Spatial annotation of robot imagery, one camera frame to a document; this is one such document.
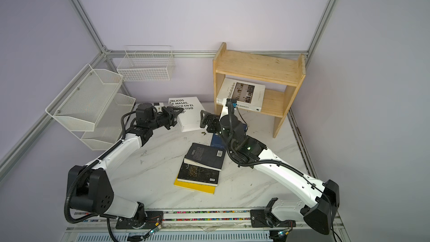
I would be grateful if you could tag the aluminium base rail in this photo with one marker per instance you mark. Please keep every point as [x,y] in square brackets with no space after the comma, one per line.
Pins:
[203,219]

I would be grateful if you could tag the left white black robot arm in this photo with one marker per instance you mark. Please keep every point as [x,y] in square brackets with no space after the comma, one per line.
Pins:
[89,190]

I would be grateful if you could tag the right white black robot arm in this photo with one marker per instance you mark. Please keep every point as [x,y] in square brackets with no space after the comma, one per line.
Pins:
[320,200]

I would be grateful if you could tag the white ventilated cable duct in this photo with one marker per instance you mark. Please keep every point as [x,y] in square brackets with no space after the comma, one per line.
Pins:
[186,236]

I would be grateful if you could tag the white mesh lower wall bin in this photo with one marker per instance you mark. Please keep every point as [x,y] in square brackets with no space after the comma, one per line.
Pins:
[109,129]

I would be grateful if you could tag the wrist white camera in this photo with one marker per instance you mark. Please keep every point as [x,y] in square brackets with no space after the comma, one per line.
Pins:
[158,106]
[229,106]

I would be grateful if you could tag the white book with black lettering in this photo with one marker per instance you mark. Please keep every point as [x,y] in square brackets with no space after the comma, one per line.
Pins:
[189,119]

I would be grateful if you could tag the wooden two-tier bookshelf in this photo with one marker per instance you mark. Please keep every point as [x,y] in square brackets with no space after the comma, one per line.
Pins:
[287,72]

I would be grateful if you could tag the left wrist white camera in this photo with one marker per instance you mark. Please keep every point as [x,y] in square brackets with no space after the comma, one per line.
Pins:
[158,106]

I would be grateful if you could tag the upper dark blue book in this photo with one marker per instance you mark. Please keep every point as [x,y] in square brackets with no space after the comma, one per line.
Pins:
[217,142]

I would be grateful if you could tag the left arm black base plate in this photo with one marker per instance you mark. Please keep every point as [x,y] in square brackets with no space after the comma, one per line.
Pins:
[147,221]

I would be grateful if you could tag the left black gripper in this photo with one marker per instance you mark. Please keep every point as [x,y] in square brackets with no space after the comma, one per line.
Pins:
[171,115]

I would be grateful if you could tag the black book with gold text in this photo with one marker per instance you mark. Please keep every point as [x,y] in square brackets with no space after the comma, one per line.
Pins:
[199,175]

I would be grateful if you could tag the white wire wall basket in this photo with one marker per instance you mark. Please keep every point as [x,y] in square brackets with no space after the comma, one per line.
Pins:
[147,63]

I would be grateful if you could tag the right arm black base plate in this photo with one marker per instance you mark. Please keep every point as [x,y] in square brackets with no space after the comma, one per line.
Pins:
[260,218]

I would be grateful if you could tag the white mesh upper wall bin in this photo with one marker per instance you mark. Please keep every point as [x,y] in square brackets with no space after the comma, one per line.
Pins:
[81,105]

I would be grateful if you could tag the black book with barcode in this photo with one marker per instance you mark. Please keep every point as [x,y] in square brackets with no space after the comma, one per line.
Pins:
[205,156]

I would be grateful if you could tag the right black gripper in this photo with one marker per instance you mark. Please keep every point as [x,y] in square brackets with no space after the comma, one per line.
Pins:
[213,120]

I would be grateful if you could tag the white book with photo cover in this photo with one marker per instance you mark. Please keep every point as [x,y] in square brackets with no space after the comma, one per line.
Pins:
[248,95]

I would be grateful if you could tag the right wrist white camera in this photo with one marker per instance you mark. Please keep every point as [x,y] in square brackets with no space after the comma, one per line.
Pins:
[229,106]

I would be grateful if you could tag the white mesh wall bin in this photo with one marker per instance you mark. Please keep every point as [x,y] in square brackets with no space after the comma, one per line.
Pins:
[81,105]
[109,129]

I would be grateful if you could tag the yellow book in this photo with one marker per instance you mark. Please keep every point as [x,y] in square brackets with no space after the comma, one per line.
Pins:
[195,187]

